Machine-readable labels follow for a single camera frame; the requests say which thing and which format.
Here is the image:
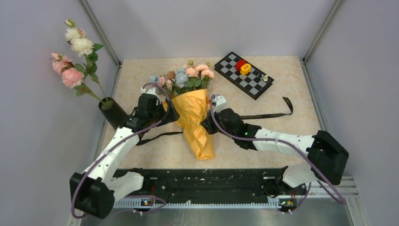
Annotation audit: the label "black white chessboard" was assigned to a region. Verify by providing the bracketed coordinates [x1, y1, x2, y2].
[214, 52, 274, 100]

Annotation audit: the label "yellow ring toy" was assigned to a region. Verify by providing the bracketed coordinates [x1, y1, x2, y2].
[239, 63, 252, 75]

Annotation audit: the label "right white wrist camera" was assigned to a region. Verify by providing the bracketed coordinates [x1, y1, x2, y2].
[210, 94, 227, 113]

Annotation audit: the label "red round toy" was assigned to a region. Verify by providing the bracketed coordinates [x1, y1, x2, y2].
[235, 59, 247, 71]

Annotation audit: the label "black cylindrical vase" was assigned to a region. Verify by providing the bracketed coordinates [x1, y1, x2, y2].
[98, 97, 128, 130]

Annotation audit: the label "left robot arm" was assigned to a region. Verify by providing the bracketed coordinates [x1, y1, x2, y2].
[69, 90, 179, 219]

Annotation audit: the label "orange paper flower bouquet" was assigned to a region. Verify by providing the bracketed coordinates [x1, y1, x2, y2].
[150, 60, 215, 160]

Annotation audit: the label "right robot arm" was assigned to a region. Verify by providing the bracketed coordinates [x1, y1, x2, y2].
[201, 108, 349, 194]

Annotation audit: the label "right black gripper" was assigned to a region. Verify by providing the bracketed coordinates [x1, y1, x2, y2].
[201, 107, 236, 140]

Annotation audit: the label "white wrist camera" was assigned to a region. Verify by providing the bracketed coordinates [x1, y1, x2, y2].
[210, 94, 227, 113]
[139, 87, 159, 101]

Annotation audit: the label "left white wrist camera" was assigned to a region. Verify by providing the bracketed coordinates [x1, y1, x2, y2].
[139, 87, 159, 101]

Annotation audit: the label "pink and white flower stems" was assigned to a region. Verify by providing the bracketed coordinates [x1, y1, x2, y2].
[50, 18, 110, 105]

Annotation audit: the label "black ribbon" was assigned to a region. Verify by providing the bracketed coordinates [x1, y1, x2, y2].
[137, 97, 294, 146]

